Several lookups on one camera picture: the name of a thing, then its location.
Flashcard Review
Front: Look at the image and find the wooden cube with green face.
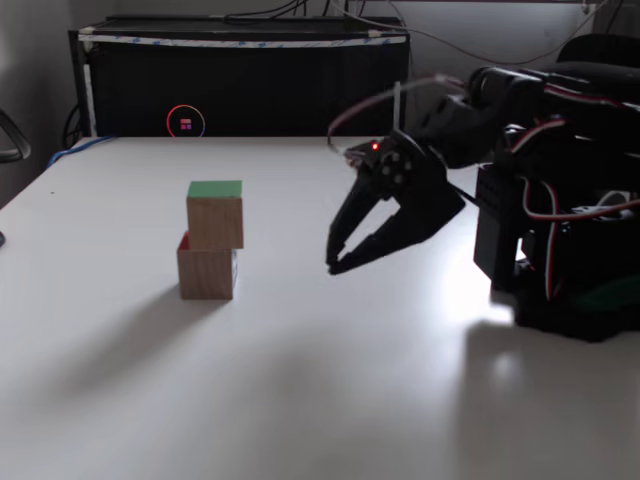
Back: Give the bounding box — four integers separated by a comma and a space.
185, 179, 246, 250

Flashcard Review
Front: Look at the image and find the red cube with marker print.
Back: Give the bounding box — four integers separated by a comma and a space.
176, 230, 239, 301

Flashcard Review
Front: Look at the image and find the black computer case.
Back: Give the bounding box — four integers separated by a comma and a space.
68, 14, 412, 139

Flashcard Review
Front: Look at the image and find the white tape strip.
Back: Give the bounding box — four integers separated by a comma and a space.
77, 29, 401, 51

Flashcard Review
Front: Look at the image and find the black office chair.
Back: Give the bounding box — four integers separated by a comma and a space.
555, 32, 640, 81

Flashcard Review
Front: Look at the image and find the black chair armrest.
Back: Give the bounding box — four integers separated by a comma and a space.
0, 107, 32, 164

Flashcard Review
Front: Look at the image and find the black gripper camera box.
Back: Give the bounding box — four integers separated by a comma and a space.
343, 140, 385, 170

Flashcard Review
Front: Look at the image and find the grey camera cable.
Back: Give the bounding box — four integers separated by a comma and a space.
326, 73, 474, 152

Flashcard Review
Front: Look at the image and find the red white servo cable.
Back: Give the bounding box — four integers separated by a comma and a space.
521, 177, 569, 302

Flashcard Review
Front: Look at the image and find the thin grey cable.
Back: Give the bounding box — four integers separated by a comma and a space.
388, 0, 617, 59

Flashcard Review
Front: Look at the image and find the black cable bundle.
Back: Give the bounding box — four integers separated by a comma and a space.
223, 0, 369, 25

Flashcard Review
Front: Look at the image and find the blue cable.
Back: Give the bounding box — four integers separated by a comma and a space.
46, 133, 117, 167

